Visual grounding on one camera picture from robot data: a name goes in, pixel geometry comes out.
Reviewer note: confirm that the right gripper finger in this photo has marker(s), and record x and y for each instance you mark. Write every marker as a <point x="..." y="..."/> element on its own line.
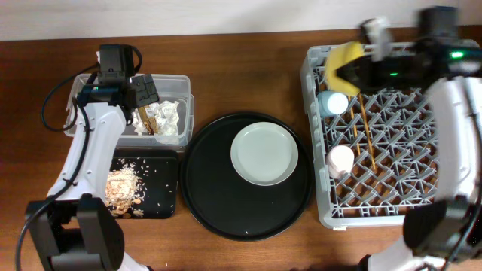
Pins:
<point x="350" y="85"/>
<point x="353" y="66"/>

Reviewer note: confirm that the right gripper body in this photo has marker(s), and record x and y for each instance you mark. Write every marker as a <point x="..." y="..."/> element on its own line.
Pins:
<point x="392" y="73"/>

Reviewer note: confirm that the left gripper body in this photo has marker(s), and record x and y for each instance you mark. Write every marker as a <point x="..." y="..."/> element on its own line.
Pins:
<point x="147" y="91"/>

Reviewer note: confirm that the yellow bowl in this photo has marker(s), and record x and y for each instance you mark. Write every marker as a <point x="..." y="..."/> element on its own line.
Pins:
<point x="337" y="58"/>

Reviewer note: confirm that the white napkin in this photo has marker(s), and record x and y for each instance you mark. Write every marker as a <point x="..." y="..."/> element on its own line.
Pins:
<point x="167" y="119"/>

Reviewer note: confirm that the gold snack wrapper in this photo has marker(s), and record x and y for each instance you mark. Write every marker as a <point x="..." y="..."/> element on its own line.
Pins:
<point x="148" y="116"/>

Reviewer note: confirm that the blue cup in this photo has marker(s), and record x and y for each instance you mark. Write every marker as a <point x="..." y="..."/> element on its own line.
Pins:
<point x="332" y="103"/>

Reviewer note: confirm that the pink cup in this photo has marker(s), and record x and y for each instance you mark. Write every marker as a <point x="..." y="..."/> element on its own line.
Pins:
<point x="340" y="161"/>

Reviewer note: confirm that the food scraps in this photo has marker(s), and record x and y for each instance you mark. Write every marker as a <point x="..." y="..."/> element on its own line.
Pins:
<point x="125" y="189"/>

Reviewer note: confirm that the grey plate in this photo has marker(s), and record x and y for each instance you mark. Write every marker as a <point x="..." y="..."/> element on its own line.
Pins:
<point x="264" y="154"/>

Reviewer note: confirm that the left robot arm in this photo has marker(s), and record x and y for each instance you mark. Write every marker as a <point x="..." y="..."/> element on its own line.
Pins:
<point x="72" y="228"/>

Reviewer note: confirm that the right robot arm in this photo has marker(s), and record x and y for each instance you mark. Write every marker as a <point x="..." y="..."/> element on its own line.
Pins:
<point x="448" y="71"/>

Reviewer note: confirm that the grey dishwasher rack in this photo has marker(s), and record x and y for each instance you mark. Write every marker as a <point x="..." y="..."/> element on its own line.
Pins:
<point x="405" y="143"/>

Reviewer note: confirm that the clear plastic bin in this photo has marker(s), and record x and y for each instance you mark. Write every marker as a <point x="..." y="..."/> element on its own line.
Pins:
<point x="173" y="86"/>

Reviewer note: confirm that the black rectangular tray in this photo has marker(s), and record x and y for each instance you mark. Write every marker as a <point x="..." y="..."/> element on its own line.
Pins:
<point x="160" y="174"/>

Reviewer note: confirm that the round black serving tray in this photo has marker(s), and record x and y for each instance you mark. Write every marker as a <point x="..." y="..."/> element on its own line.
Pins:
<point x="226" y="204"/>

